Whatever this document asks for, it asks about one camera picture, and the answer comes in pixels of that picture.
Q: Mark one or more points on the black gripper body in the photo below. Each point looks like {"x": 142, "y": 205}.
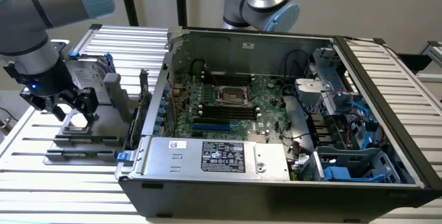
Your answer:
{"x": 49, "y": 81}

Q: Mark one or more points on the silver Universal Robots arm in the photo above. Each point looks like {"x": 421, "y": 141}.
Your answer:
{"x": 52, "y": 1}

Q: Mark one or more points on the CPU chip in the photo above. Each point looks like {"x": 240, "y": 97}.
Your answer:
{"x": 80, "y": 124}

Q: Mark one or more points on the black short expansion slot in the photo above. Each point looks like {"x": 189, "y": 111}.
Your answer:
{"x": 200, "y": 134}

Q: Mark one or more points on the black long expansion slot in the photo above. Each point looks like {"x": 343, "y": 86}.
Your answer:
{"x": 210, "y": 121}

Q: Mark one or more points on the blue expansion slot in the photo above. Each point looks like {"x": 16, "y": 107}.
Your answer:
{"x": 212, "y": 128}

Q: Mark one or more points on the black RAM slot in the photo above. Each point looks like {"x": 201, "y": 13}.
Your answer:
{"x": 228, "y": 81}
{"x": 231, "y": 109}
{"x": 231, "y": 106}
{"x": 231, "y": 117}
{"x": 228, "y": 78}
{"x": 225, "y": 84}
{"x": 228, "y": 75}
{"x": 231, "y": 113}

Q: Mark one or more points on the CPU socket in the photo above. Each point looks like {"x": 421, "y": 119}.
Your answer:
{"x": 235, "y": 95}

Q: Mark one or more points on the silver hard disk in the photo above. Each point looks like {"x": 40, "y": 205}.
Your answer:
{"x": 89, "y": 76}

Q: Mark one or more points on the grey parts rack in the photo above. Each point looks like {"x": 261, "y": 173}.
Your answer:
{"x": 108, "y": 120}

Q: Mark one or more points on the graphics card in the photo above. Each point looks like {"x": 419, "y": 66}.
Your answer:
{"x": 140, "y": 110}

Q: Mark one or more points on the blue latch tab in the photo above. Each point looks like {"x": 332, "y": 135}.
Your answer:
{"x": 125, "y": 156}

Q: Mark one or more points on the silver power supply unit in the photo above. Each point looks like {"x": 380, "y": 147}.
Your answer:
{"x": 186, "y": 162}

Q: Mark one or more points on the black stand pole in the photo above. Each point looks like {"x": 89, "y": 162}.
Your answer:
{"x": 181, "y": 1}
{"x": 129, "y": 1}

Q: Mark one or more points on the white case label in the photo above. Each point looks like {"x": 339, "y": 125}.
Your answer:
{"x": 248, "y": 45}

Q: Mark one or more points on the silver chipset heat sink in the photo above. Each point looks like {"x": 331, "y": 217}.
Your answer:
{"x": 259, "y": 138}

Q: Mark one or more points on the green motherboard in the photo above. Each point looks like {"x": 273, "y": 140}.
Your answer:
{"x": 269, "y": 110}

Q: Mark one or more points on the black open PC case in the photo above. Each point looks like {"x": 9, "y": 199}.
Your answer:
{"x": 243, "y": 200}

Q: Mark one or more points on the silver metal disk bay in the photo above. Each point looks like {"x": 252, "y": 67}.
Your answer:
{"x": 327, "y": 79}

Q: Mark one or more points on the blue-grey plastic disk bay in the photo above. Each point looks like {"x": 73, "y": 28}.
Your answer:
{"x": 360, "y": 156}

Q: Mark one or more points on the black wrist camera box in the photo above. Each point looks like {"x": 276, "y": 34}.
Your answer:
{"x": 13, "y": 71}

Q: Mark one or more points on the aluminium frame profile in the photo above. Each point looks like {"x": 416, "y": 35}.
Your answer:
{"x": 432, "y": 53}

